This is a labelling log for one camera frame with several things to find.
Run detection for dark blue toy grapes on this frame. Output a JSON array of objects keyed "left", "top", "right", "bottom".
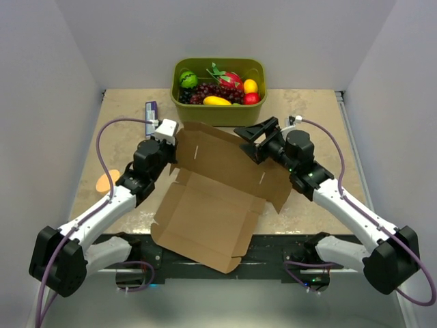
[{"left": 178, "top": 89, "right": 194, "bottom": 104}]

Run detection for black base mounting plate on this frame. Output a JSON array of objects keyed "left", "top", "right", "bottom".
[{"left": 114, "top": 232, "right": 342, "bottom": 290}]

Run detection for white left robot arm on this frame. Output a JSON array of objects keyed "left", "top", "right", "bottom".
[{"left": 29, "top": 133, "right": 178, "bottom": 297}]

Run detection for green toy watermelon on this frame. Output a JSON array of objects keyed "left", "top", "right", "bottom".
[{"left": 180, "top": 71, "right": 198, "bottom": 89}]

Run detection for olive green plastic bin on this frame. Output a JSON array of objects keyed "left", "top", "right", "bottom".
[{"left": 171, "top": 57, "right": 266, "bottom": 126}]

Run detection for yellow toy lemon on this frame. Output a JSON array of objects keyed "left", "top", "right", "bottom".
[{"left": 243, "top": 79, "right": 258, "bottom": 94}]

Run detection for pink toy dragon fruit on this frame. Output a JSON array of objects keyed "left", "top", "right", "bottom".
[{"left": 206, "top": 63, "right": 244, "bottom": 92}]

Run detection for purple toothpaste box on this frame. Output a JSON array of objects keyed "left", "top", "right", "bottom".
[{"left": 145, "top": 100, "right": 158, "bottom": 137}]

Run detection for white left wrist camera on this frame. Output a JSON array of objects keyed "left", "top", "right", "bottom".
[{"left": 153, "top": 119, "right": 179, "bottom": 146}]

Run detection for red toy apple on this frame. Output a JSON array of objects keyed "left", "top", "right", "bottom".
[{"left": 243, "top": 92, "right": 260, "bottom": 105}]

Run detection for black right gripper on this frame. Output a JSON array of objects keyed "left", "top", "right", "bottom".
[{"left": 234, "top": 117, "right": 297, "bottom": 173}]

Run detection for brown cardboard box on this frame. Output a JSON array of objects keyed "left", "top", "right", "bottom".
[{"left": 150, "top": 122, "right": 292, "bottom": 257}]

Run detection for orange round sponge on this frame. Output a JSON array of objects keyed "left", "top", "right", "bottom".
[{"left": 95, "top": 169, "right": 120, "bottom": 195}]

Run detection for yellow toy mango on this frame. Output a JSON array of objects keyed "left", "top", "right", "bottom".
[{"left": 203, "top": 96, "right": 231, "bottom": 106}]

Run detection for purple toy grape bunch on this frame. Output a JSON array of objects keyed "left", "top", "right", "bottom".
[{"left": 189, "top": 83, "right": 244, "bottom": 105}]

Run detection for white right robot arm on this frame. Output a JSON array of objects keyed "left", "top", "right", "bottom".
[{"left": 234, "top": 116, "right": 420, "bottom": 295}]

